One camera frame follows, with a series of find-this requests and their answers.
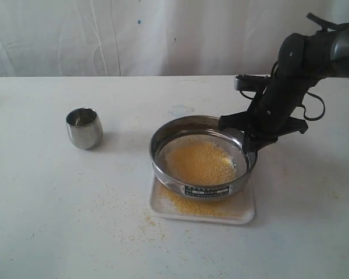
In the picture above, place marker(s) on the round steel sieve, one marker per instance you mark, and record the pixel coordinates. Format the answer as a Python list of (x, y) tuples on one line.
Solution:
[(183, 130)]

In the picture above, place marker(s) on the white backdrop curtain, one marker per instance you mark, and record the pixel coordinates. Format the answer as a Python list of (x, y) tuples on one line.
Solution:
[(151, 38)]

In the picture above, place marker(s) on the white square plastic tray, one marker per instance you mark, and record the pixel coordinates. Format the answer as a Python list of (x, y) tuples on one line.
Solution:
[(236, 210)]

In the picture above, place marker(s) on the yellow and white grain mixture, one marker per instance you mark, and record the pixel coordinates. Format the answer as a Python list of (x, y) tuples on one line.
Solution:
[(201, 163)]

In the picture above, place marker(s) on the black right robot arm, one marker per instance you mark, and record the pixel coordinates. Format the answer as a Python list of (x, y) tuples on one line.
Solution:
[(302, 62)]

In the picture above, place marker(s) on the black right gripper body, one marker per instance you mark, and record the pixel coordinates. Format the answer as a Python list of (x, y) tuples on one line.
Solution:
[(271, 109)]

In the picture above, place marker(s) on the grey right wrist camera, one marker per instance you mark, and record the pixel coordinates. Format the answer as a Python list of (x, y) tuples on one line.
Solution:
[(250, 83)]

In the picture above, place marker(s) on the stainless steel cup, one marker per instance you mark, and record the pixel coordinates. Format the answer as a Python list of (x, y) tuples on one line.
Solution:
[(84, 128)]

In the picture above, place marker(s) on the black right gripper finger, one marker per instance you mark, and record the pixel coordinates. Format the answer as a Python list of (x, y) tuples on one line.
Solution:
[(253, 143), (240, 121)]

